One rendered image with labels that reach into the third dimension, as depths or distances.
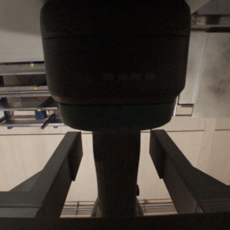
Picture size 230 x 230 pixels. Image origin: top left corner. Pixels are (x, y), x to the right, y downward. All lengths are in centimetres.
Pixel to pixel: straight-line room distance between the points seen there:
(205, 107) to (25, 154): 550
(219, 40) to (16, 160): 642
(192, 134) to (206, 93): 309
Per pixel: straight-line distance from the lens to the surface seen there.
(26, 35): 19
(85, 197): 683
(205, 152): 629
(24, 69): 431
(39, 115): 459
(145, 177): 628
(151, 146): 16
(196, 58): 282
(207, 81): 294
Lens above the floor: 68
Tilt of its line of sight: 17 degrees up
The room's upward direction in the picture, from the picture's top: 179 degrees clockwise
